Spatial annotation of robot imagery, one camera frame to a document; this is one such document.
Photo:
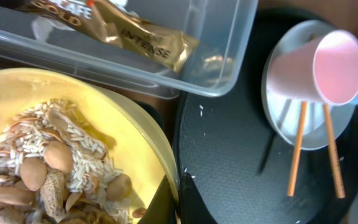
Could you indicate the clear plastic bin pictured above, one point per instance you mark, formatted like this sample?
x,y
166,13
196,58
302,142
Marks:
x,y
222,28

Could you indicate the wooden chopstick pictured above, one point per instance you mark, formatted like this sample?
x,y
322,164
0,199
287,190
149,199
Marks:
x,y
334,160
297,150

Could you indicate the gold coffee sachet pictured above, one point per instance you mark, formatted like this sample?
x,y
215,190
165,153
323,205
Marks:
x,y
102,20

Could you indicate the round black tray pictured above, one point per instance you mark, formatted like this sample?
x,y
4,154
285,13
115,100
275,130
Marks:
x,y
234,168

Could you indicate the yellow bowl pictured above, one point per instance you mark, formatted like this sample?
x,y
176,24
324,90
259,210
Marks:
x,y
70,154

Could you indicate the grey plate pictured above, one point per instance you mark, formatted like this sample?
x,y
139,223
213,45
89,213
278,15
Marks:
x,y
283,113

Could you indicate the pink cup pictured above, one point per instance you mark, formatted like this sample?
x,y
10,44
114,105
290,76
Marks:
x,y
325,70

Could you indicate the food scraps pile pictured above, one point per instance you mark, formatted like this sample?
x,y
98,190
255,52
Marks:
x,y
54,170

